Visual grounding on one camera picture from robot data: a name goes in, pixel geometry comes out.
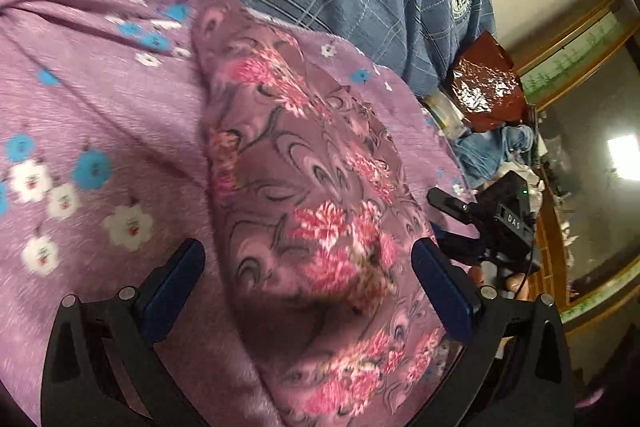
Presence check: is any shiny red-brown packet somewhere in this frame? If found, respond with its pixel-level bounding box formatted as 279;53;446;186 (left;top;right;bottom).
446;32;523;132

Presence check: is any blue denim cloth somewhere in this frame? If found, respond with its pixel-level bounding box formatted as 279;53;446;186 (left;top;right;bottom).
452;124;536;188

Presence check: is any bright window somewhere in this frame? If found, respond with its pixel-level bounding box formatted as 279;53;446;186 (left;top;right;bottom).
607;136;640;182

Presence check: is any wooden bamboo print panel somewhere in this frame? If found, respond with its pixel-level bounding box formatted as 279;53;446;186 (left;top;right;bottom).
515;0;640;110

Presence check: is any maroon floral small cloth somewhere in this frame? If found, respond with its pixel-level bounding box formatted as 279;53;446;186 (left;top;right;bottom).
191;0;468;427

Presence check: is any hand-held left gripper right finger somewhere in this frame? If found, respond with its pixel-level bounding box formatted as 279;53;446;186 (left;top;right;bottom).
411;238;572;427

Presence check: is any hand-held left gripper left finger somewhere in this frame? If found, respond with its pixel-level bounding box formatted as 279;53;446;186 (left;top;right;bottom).
41;238;207;427

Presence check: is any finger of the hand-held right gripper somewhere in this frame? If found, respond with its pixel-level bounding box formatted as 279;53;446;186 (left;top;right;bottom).
432;229;496;267
427;188;496;228

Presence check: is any person's right hand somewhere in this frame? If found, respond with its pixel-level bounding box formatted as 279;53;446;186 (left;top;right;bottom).
467;261;533;303

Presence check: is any purple flowered bedsheet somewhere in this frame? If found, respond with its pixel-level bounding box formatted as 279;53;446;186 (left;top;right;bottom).
0;0;481;427

